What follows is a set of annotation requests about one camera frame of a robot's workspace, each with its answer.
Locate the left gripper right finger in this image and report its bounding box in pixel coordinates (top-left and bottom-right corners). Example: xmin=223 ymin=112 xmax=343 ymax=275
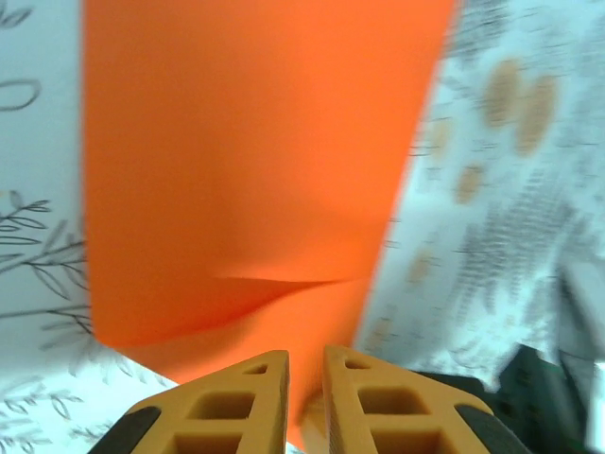
xmin=322 ymin=344 xmax=526 ymax=454

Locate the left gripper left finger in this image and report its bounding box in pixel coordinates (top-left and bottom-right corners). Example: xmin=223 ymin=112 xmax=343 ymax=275
xmin=94 ymin=349 xmax=290 ymax=454

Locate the orange cloth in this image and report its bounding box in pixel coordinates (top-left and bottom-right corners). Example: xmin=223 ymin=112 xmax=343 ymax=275
xmin=79 ymin=0 xmax=463 ymax=453

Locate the floral table mat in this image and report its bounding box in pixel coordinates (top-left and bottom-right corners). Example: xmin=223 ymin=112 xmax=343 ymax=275
xmin=0 ymin=0 xmax=605 ymax=454

